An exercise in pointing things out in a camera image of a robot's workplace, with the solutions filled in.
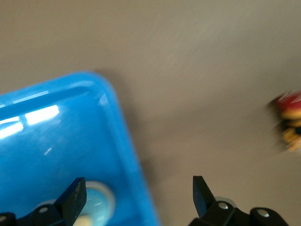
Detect blue call bell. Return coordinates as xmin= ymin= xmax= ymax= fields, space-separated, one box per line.
xmin=35 ymin=180 xmax=116 ymax=226

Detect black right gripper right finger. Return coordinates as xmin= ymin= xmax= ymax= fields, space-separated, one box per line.
xmin=189 ymin=176 xmax=290 ymax=226

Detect red emergency button orange base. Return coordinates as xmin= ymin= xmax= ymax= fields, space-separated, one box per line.
xmin=268 ymin=89 xmax=301 ymax=155

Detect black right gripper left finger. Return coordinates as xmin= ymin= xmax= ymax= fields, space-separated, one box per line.
xmin=0 ymin=178 xmax=87 ymax=226

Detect blue plastic tray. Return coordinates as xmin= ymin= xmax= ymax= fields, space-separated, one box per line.
xmin=0 ymin=70 xmax=163 ymax=226

